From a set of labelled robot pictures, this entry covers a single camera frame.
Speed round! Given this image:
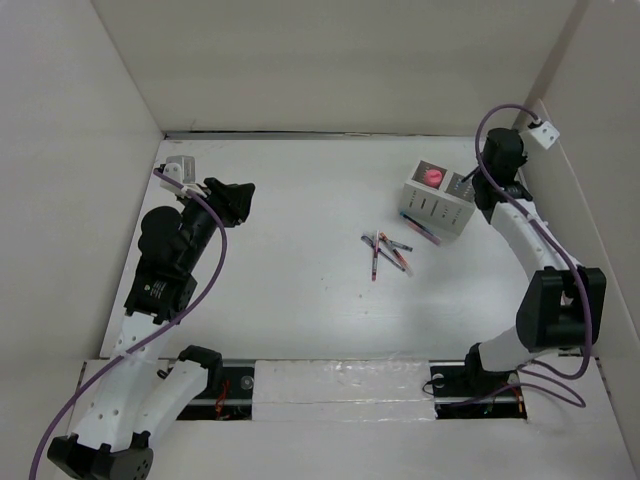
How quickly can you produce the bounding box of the red capped pen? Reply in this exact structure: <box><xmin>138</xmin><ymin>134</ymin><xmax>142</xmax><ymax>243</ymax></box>
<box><xmin>461</xmin><ymin>167</ymin><xmax>478</xmax><ymax>183</ymax></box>

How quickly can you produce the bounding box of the blue clear pen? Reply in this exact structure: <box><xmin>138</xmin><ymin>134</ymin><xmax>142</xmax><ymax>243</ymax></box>
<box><xmin>378</xmin><ymin>248</ymin><xmax>414</xmax><ymax>277</ymax></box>

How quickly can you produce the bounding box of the aluminium rail right side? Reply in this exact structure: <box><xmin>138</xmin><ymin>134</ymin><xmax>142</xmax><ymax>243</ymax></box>
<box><xmin>499</xmin><ymin>139</ymin><xmax>581</xmax><ymax>356</ymax></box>

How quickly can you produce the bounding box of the aluminium rail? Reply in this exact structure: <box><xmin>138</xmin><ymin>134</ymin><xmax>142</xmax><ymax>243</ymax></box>
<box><xmin>179</xmin><ymin>361</ymin><xmax>527</xmax><ymax>421</ymax></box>
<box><xmin>499</xmin><ymin>139</ymin><xmax>581</xmax><ymax>356</ymax></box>

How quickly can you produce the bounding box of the orange tipped clear pen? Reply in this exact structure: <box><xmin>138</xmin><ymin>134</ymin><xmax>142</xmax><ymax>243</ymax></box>
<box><xmin>378</xmin><ymin>232</ymin><xmax>413</xmax><ymax>252</ymax></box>

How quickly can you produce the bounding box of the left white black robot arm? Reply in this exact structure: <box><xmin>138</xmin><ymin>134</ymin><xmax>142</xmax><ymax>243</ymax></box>
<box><xmin>45</xmin><ymin>174</ymin><xmax>255</xmax><ymax>479</ymax></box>

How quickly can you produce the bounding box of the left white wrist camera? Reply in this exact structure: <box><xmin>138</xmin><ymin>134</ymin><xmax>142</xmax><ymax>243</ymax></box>
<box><xmin>156</xmin><ymin>155</ymin><xmax>197</xmax><ymax>197</ymax></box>

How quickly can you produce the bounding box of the white two-slot pen holder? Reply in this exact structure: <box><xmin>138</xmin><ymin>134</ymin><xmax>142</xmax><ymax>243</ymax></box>
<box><xmin>398</xmin><ymin>159</ymin><xmax>476</xmax><ymax>236</ymax></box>

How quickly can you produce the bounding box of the aluminium rail front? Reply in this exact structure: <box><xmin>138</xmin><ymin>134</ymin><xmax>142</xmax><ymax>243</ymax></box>
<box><xmin>179</xmin><ymin>361</ymin><xmax>527</xmax><ymax>421</ymax></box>

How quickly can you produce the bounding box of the pink eraser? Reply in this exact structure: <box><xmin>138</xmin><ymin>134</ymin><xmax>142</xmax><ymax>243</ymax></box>
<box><xmin>423</xmin><ymin>168</ymin><xmax>445</xmax><ymax>189</ymax></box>

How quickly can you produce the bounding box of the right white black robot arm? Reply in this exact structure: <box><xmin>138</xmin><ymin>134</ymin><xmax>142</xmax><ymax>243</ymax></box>
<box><xmin>462</xmin><ymin>128</ymin><xmax>607</xmax><ymax>395</ymax></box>

